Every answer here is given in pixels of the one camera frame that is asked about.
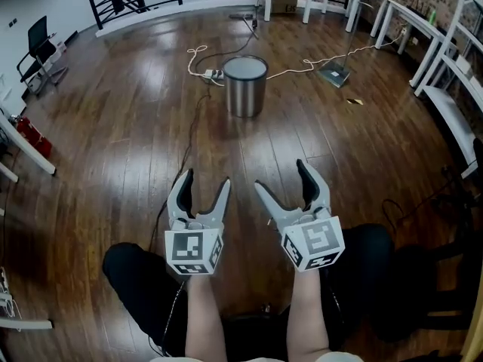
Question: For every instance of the person's left forearm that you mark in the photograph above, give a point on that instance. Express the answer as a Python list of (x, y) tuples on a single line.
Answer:
[(203, 315)]

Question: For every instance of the white shelf unit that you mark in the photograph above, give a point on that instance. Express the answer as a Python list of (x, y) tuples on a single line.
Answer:
[(449, 104)]

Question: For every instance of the black round stool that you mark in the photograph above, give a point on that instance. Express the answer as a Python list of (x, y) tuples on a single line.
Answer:
[(256, 338)]

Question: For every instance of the red fire extinguisher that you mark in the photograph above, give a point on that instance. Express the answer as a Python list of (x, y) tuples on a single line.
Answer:
[(34, 134)]

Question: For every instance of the person's left leg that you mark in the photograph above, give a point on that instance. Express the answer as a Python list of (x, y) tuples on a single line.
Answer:
[(143, 289)]

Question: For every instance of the floor stand with flat base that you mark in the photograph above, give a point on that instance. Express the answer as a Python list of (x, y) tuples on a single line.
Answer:
[(334, 74)]

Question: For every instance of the steel trash can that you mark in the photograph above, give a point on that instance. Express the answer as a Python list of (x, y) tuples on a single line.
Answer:
[(245, 89)]

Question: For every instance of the person's right forearm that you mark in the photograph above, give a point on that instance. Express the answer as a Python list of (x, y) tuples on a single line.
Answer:
[(307, 315)]

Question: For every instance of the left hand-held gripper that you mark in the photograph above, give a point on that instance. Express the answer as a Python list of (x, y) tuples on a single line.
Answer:
[(188, 249)]

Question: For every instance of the white desk with slanted leg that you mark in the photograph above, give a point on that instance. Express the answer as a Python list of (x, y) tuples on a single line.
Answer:
[(26, 145)]

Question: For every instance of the white power strip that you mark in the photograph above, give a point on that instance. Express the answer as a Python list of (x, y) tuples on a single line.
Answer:
[(213, 74)]

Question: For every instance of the black office chair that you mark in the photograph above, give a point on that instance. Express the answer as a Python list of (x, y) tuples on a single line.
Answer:
[(37, 47)]

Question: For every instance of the small gold black card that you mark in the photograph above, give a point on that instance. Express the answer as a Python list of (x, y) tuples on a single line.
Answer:
[(355, 101)]

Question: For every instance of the cardboard box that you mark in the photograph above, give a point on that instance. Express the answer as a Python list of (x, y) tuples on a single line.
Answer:
[(283, 2)]

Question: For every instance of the short white table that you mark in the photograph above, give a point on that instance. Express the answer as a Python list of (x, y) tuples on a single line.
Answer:
[(415, 19)]

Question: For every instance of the person's white shirt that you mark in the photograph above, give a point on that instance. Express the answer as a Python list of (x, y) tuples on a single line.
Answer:
[(260, 358)]

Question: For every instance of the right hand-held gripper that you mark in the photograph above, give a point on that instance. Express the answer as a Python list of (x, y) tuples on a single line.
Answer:
[(315, 241)]

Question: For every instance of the person's leg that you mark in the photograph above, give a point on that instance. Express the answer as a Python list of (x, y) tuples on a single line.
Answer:
[(362, 262), (143, 289)]

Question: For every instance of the black metal chair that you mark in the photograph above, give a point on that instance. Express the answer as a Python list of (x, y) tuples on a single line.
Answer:
[(445, 270)]

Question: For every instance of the person's right leg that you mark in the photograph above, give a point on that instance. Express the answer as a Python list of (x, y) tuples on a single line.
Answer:
[(362, 262)]

